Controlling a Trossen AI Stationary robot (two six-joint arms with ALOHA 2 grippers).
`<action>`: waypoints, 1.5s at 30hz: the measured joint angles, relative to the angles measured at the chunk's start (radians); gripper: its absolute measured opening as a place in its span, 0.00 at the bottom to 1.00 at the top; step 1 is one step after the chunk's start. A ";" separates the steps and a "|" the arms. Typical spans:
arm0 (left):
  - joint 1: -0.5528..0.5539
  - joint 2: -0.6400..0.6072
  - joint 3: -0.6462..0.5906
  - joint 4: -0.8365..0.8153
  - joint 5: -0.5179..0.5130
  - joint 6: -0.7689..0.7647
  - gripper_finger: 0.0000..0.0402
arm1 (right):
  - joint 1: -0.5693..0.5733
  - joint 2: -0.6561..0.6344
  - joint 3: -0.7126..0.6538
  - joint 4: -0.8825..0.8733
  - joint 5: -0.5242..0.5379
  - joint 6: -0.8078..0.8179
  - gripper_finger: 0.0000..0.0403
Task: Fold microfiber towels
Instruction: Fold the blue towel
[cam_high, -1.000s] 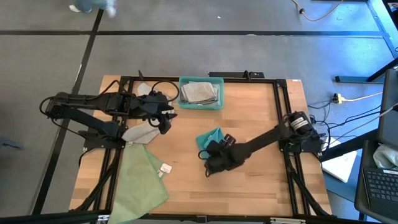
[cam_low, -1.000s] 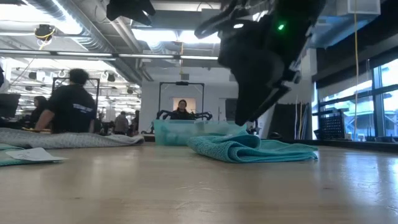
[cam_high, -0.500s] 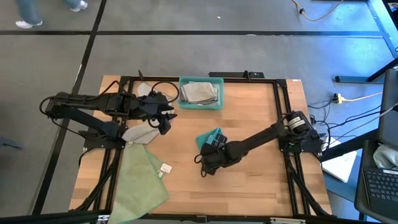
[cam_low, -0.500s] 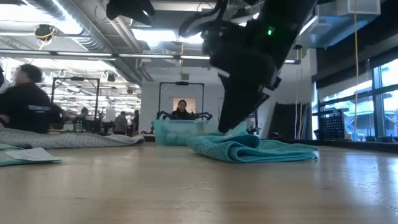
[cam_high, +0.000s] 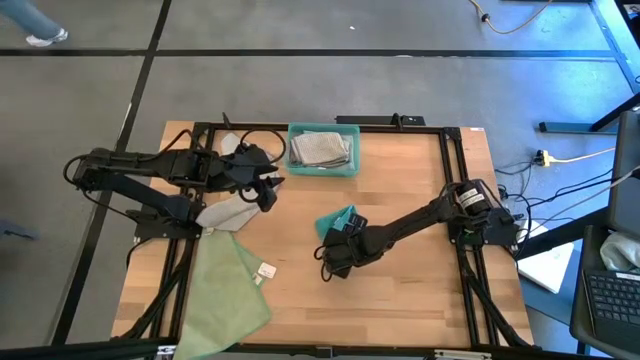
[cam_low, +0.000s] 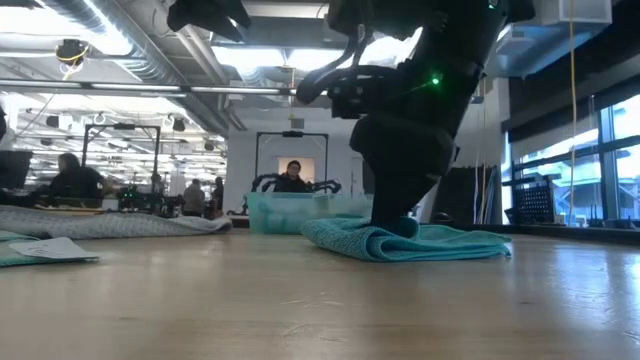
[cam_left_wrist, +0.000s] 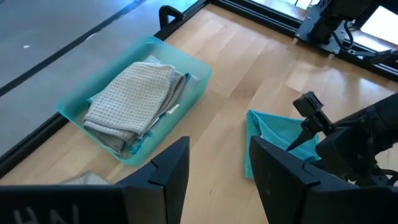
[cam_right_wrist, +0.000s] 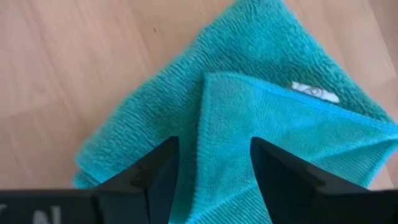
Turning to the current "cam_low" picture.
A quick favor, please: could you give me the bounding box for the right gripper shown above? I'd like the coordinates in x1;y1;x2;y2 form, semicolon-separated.
348;24;502;227

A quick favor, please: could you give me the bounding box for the teal microfiber towel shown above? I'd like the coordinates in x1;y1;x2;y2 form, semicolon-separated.
300;215;512;263

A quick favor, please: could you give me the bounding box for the grey waffle microfiber towel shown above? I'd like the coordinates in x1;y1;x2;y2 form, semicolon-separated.
0;204;234;240

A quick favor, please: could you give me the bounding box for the light green microfiber towel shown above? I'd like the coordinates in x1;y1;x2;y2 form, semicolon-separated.
0;229;100;269

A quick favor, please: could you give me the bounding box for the black leaning board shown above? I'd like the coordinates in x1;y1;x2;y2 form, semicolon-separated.
430;166;496;225

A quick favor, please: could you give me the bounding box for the long ceiling light bar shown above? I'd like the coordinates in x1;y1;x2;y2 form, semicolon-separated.
0;78;296;97

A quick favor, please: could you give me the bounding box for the person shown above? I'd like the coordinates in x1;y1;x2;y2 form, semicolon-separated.
47;152;110;202
211;176;226;212
273;159;314;194
182;178;206;217

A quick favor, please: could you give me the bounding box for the teal mesh basket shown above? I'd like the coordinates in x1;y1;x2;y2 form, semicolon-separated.
247;192;374;235

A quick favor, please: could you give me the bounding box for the black perforated panel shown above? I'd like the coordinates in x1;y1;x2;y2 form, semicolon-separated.
510;183;557;226

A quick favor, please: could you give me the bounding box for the dark monitor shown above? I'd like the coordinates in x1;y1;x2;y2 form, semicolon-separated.
0;149;34;190

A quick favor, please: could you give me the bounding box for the white ceiling box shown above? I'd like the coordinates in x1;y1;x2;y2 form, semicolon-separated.
532;0;614;27

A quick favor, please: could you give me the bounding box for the silver ventilation duct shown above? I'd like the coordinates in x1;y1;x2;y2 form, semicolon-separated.
44;0;236;136

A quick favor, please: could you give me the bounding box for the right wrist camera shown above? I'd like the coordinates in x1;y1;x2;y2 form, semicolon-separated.
327;64;409;120

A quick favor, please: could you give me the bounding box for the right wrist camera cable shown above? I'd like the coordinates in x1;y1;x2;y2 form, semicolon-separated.
294;24;374;106

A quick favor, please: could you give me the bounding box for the black gantry frame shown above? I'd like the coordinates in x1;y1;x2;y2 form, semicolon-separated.
81;123;162;201
254;130;330;194

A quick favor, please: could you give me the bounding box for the ceiling cord reel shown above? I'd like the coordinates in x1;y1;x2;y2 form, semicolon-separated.
53;38;91;67

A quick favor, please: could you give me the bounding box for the yellow hanging cord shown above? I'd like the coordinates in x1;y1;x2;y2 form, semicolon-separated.
568;0;578;226

